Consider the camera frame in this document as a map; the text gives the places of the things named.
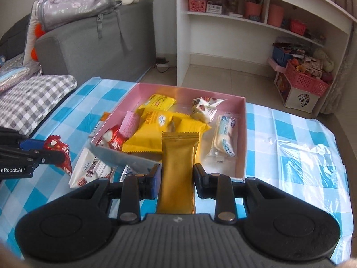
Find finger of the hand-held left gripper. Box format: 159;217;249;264
0;149;65;166
0;127;38;153

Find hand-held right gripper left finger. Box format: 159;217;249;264
65;163;162;224

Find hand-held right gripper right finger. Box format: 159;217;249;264
193;163;291;224

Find red snack packet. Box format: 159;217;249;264
43;135;73;176
96;125;129;152

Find gold snack bar packet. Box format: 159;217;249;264
156;132;201;215

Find clear white snack packet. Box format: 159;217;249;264
208;112;241;158

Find yellow snack packet orange print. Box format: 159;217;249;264
135;108;182;132

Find white nut snack packet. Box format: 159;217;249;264
191;97;225;123
69;147;118;189

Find yellow snack packet text label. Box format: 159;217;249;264
138;93;177;112

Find pink cardboard box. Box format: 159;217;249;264
90;82;247;180

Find plain yellow snack packet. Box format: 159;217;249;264
123;119;212;154

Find grey checked pillow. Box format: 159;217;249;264
0;74;78;138

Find orange and white snack packet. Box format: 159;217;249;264
89;112;110;138

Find pink snack packet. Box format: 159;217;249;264
119;111;140;140

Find blue checked tablecloth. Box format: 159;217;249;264
0;77;352;268

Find grey sofa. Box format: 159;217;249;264
0;0;157;83

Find orange and white plush toy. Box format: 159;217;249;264
24;1;46;65

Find clear plastic bag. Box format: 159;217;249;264
276;141;350;189

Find white toy box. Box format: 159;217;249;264
273;72;321;113

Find pink plastic tray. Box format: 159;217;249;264
267;57;288;73

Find white shelf unit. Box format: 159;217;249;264
176;0;355;115

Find large pink plastic basket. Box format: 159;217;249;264
284;61;330;97

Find lavender backpack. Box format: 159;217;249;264
36;0;134;52

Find blue box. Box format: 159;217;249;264
272;44;292;67

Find beige plush toy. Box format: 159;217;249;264
314;49;334;72

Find small pink basket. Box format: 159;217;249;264
188;0;207;13

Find small red basket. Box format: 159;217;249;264
289;19;308;34

